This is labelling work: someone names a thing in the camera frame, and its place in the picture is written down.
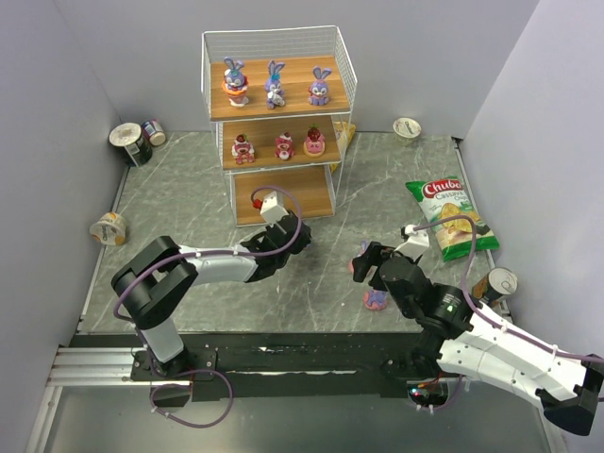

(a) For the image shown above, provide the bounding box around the purple bunny candle donut toy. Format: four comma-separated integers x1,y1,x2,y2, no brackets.
362,290,388,310

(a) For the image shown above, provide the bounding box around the pink bear roll cake toy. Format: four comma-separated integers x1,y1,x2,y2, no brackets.
275,132,294,161

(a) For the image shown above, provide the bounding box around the strawberry cake slice toy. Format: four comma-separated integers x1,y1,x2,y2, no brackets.
231,134,256,165

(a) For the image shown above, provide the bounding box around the pink bear strawberry donut toy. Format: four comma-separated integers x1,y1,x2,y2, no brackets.
304,126,326,158

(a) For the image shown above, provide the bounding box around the purple bunny red bow toy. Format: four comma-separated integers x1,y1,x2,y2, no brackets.
309,66,332,106

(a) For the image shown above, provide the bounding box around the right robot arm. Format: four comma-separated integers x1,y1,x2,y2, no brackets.
351,242,603,436

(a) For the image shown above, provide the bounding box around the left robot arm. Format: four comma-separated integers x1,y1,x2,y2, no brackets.
111,214,311,377

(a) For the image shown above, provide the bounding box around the green chips bag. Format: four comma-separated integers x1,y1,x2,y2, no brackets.
405,176,499,261

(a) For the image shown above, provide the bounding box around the tin can orange label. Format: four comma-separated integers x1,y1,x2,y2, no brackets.
471,267,518,307

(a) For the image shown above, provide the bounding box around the yellow snack packet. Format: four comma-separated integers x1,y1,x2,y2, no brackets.
326,120,357,152

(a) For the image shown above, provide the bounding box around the white yogurt cup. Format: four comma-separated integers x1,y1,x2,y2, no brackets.
393,117,422,144

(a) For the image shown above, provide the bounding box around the tipped paper cup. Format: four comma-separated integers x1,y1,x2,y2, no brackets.
89,212,127,246

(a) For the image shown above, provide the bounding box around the blue white small can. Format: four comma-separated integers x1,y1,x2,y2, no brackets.
141,119,166,146

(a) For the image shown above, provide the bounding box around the dark paper cup white lid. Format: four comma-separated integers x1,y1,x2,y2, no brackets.
109,123,152,167

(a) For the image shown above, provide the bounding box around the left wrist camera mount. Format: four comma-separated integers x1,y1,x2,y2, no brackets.
260,187,300,233

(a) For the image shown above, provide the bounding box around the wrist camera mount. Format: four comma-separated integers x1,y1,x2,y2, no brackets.
260,187,300,233
394,225,429,263

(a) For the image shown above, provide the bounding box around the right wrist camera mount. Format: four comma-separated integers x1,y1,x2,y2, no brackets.
394,225,429,263

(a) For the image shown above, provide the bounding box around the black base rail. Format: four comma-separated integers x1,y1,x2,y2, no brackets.
129,329,473,411

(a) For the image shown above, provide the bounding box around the white wire wooden shelf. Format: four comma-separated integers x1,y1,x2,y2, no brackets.
201,25,358,227

